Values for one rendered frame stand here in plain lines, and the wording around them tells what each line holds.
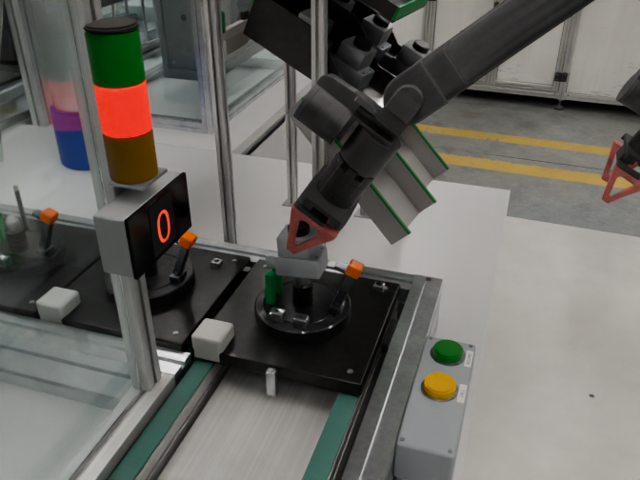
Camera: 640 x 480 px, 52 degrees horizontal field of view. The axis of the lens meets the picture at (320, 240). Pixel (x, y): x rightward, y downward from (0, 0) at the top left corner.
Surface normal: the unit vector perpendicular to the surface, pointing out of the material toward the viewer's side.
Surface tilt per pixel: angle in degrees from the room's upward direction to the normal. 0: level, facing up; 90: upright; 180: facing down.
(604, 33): 90
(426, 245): 0
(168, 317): 0
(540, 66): 90
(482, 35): 72
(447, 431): 0
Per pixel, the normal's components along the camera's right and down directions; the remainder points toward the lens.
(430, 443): 0.00, -0.86
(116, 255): -0.31, 0.48
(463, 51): -0.04, 0.14
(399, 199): 0.62, -0.44
